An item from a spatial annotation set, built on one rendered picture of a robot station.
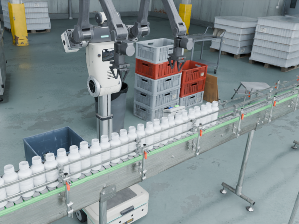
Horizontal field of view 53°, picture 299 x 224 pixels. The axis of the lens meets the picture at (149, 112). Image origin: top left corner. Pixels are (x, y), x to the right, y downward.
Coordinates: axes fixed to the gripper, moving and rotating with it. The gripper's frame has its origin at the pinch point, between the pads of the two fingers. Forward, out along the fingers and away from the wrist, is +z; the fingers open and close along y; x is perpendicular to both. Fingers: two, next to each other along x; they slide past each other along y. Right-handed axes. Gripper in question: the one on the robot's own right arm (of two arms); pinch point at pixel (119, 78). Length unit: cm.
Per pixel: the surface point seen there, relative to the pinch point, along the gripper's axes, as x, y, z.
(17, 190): -64, 15, 36
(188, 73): 250, -174, 74
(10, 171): -65, 14, 26
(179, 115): 34.3, 14.6, 25.3
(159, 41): 211, -203, 26
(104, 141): -19.0, 13.9, 26.7
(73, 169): -37, 15, 36
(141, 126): 5.1, 13.9, 24.8
